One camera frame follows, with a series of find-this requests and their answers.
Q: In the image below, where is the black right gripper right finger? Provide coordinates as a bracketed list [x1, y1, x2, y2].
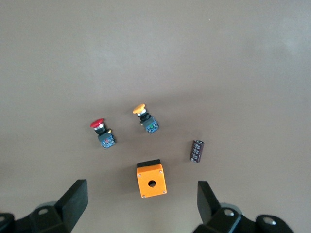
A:
[193, 180, 244, 233]

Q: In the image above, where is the dark cylindrical capacitor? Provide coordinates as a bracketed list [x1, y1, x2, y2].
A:
[190, 139, 205, 164]

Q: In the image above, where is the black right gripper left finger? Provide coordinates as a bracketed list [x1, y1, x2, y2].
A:
[14, 179, 88, 233]

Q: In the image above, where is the yellow mushroom push button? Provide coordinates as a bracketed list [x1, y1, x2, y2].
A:
[132, 103, 160, 135]

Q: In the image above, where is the orange button enclosure box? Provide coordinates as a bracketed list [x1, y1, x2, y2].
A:
[136, 159, 168, 199]

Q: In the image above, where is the red mushroom push button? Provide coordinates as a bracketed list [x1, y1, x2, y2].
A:
[89, 118, 117, 150]

